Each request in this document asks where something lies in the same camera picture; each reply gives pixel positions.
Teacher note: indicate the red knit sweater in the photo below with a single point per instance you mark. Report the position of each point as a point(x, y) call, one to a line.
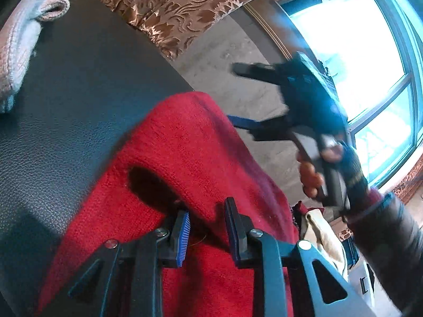
point(185, 153)

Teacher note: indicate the right hand in glove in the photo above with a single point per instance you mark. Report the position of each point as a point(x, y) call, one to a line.
point(346, 158)

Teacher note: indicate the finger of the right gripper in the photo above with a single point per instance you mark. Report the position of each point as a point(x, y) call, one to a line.
point(244, 123)

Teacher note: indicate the cream cloth bag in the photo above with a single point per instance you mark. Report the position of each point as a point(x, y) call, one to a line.
point(314, 228)

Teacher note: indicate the window with frame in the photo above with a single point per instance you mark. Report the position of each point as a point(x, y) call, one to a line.
point(373, 54)

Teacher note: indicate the pink white knit garment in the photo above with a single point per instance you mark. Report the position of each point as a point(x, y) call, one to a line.
point(19, 36)

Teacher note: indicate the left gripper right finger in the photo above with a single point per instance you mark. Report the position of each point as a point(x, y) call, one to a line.
point(289, 279)

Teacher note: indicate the right forearm dark sleeve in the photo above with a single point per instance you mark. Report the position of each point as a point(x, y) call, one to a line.
point(390, 239)

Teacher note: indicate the dark leather seat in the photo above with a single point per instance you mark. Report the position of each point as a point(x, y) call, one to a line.
point(91, 80)

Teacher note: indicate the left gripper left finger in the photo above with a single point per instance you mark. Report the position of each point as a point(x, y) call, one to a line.
point(125, 279)

